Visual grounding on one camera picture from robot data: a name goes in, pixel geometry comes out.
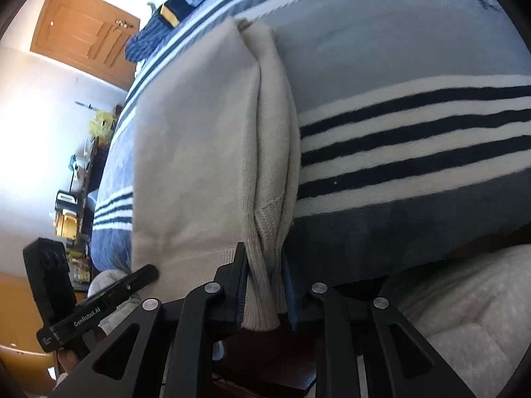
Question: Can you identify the wooden door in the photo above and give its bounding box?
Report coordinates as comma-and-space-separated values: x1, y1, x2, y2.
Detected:
30, 0, 142, 92

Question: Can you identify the orange wooden furniture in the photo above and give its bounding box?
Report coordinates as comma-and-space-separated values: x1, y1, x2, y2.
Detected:
0, 271, 55, 391

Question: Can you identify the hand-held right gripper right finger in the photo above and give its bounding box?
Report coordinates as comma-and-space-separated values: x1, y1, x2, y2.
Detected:
281, 249, 478, 398

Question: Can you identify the dark cluttered desk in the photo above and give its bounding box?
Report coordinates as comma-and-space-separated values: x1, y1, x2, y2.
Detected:
70, 136, 109, 296

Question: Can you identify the grey-blue striped blanket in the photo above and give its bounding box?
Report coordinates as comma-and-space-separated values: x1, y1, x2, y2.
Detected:
90, 0, 531, 288

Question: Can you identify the yellow box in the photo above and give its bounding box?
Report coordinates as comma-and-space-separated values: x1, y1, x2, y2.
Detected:
55, 211, 80, 240

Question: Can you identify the blue printed bedding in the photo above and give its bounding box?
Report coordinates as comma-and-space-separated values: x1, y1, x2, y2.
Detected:
125, 0, 233, 64

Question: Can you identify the yellow plastic bag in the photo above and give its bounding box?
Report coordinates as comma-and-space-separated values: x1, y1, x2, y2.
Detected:
89, 108, 117, 138

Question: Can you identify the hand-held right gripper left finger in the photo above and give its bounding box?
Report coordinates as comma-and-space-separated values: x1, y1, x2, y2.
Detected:
52, 242, 250, 398

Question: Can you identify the navy yellow cloth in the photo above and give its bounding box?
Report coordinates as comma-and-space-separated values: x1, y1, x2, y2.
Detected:
160, 0, 200, 30

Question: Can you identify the cream knit sweater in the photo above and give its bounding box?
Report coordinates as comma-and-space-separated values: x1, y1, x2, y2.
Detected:
130, 17, 304, 333

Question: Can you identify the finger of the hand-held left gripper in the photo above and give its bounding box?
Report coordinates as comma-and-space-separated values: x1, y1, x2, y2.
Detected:
121, 264, 160, 296

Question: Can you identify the white fleece garment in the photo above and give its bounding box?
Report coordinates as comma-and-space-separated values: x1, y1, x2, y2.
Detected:
354, 243, 531, 398

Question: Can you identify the black white device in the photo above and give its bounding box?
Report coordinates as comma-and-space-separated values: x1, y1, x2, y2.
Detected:
54, 189, 80, 212

